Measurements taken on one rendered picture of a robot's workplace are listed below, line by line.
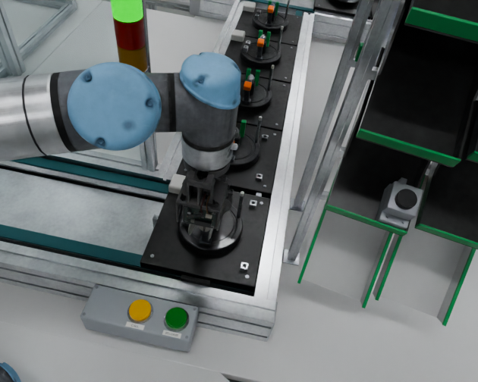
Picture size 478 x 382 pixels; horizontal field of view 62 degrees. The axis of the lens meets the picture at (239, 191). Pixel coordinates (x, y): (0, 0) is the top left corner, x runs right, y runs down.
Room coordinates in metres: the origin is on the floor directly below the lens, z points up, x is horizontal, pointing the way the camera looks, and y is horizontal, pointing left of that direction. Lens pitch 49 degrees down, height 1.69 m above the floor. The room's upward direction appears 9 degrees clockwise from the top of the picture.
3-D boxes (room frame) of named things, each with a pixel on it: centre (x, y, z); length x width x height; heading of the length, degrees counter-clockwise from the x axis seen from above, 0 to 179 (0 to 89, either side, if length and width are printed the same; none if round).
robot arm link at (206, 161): (0.43, 0.05, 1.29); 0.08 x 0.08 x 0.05
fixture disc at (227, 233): (0.51, 0.05, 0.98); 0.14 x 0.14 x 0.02
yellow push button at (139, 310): (0.30, 0.15, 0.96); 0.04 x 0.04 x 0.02
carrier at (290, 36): (1.50, -0.02, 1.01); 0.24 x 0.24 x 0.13; 86
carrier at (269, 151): (0.77, 0.03, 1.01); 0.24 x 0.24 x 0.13; 86
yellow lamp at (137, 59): (0.64, 0.23, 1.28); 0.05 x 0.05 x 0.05
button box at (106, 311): (0.30, 0.15, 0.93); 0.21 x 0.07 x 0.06; 86
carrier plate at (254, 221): (0.51, 0.05, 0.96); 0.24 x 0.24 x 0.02; 86
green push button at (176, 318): (0.30, 0.08, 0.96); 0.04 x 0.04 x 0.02
